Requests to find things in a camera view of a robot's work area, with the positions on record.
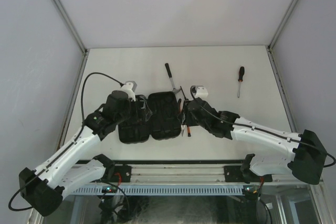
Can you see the black plastic tool case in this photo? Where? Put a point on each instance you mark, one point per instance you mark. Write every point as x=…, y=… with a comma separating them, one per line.
x=154, y=116

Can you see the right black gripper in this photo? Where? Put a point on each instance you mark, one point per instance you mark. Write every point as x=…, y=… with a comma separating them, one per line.
x=187, y=114

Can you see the blue slotted cable duct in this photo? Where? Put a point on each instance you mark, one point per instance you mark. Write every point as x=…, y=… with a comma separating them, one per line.
x=161, y=190

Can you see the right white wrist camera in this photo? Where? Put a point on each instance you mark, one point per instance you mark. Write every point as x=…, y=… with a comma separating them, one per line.
x=199, y=92

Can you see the orange grip bit screwdriver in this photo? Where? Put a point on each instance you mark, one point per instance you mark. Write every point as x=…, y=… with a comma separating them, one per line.
x=185, y=98

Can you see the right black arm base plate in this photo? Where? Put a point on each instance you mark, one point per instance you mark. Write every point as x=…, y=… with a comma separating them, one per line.
x=234, y=174

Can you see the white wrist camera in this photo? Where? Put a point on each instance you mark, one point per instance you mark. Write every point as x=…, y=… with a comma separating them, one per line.
x=199, y=92
x=129, y=88

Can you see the aluminium front frame rail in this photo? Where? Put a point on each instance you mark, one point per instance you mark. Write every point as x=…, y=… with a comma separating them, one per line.
x=143, y=173

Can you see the orange handled needle-nose pliers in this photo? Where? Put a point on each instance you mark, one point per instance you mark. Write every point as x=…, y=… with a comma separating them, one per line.
x=181, y=116

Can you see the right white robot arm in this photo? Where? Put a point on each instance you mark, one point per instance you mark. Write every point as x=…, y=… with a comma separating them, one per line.
x=300, y=154

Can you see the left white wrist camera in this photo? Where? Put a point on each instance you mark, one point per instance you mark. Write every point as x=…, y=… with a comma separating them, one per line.
x=129, y=88

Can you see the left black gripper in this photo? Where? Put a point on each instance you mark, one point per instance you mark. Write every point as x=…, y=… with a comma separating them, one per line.
x=144, y=113

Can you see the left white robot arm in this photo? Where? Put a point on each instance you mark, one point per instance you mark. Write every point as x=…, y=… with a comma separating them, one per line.
x=46, y=186

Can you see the black orange handled screwdriver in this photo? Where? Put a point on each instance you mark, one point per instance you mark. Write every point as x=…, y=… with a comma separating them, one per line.
x=240, y=79

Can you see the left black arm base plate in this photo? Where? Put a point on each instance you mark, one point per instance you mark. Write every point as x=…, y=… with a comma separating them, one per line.
x=117, y=174

